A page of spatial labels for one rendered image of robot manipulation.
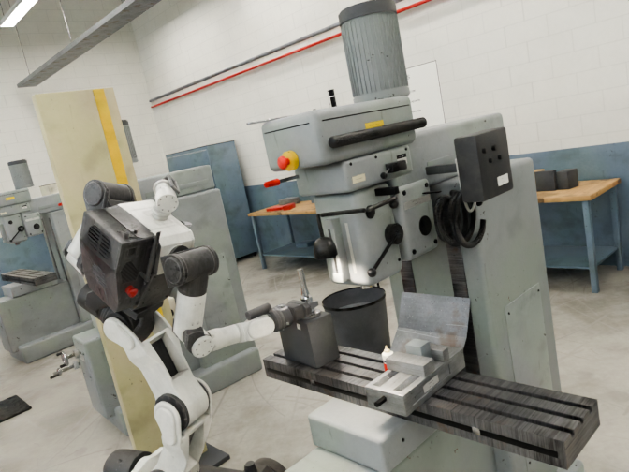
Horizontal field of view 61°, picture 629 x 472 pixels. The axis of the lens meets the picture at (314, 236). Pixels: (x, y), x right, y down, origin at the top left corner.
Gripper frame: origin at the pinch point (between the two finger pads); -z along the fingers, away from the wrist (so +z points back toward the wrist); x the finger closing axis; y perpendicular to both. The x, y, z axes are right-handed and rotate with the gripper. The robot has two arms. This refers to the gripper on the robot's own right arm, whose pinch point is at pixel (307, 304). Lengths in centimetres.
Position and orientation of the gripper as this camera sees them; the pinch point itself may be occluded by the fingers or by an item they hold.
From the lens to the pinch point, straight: 210.3
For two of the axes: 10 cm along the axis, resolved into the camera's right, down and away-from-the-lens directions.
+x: -6.4, -0.2, 7.7
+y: 2.0, 9.6, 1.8
